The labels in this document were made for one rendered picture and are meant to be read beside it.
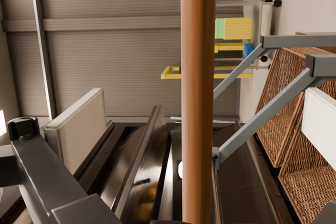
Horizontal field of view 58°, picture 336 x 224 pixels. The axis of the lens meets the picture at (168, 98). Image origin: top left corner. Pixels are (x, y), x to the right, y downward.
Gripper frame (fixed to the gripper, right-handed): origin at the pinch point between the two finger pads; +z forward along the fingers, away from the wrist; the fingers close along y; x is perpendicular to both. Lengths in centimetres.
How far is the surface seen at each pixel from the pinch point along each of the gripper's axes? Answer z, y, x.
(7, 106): 724, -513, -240
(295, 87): 47, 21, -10
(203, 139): 8.3, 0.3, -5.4
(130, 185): 68, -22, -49
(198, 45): 8.2, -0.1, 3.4
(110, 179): 97, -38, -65
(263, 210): 75, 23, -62
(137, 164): 83, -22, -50
